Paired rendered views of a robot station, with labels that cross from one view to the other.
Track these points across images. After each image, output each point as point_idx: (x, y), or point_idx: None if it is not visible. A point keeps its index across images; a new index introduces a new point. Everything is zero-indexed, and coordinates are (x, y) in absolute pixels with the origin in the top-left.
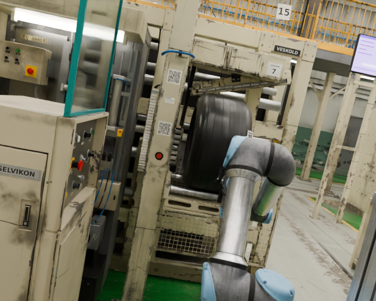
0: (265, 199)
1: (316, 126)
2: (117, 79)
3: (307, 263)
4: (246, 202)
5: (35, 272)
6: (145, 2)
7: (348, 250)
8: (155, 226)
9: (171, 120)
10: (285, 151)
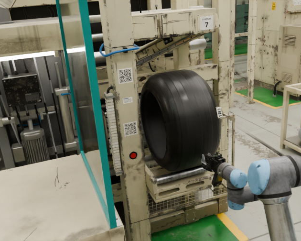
0: None
1: None
2: (61, 95)
3: (248, 159)
4: (291, 224)
5: None
6: None
7: (272, 130)
8: (148, 214)
9: (135, 118)
10: None
